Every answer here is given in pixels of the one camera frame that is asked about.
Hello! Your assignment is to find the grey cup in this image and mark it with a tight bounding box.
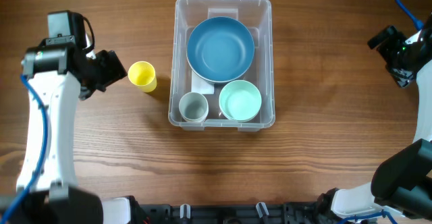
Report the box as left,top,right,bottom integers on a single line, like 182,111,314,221
179,92,209,122

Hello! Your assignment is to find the dark blue bowl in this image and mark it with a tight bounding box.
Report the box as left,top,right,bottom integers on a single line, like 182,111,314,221
186,16,255,84

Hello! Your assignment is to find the mint green small bowl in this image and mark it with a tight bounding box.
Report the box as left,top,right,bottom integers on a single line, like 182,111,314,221
219,80,262,122

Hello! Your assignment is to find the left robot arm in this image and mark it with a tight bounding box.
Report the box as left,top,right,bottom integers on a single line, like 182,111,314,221
1,10,127,223

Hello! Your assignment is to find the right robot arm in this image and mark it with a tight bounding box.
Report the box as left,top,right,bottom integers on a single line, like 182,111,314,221
314,22,431,223

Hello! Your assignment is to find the white label in container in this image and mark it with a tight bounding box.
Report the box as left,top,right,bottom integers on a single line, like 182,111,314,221
191,72,215,94

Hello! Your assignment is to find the clear plastic storage container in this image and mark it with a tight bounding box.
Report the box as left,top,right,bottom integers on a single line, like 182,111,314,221
168,0,275,132

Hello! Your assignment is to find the yellow cup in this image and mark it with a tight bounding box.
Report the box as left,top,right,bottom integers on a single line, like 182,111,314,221
128,61,157,93

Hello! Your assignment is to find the left blue cable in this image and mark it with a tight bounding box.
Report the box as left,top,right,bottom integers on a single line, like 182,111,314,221
0,74,50,224

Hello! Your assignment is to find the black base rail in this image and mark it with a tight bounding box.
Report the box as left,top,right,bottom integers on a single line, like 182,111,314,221
140,202,339,224

